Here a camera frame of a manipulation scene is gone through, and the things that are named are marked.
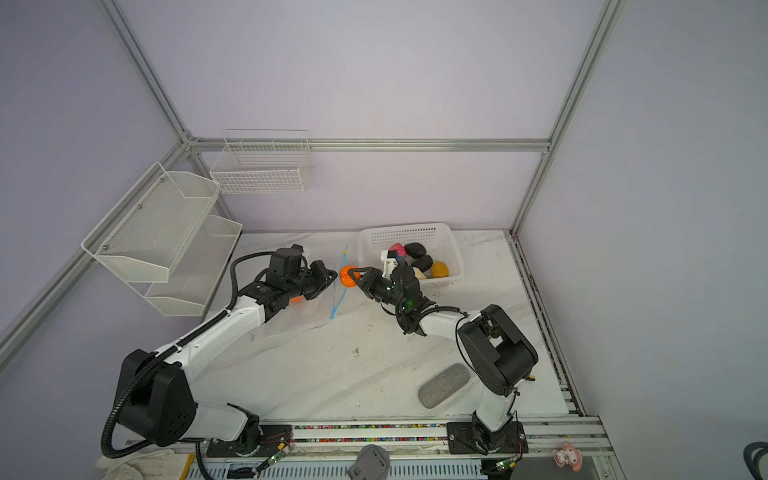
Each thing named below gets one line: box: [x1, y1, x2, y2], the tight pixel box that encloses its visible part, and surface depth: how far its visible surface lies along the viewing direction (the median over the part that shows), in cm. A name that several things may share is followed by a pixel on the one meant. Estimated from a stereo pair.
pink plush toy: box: [552, 441, 583, 472], surface depth 71 cm
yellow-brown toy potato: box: [431, 260, 450, 278], surface depth 105 cm
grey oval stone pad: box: [418, 363, 471, 409], surface depth 81 cm
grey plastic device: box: [347, 444, 391, 480], surface depth 71 cm
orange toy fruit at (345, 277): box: [340, 265, 361, 288], surface depth 83 cm
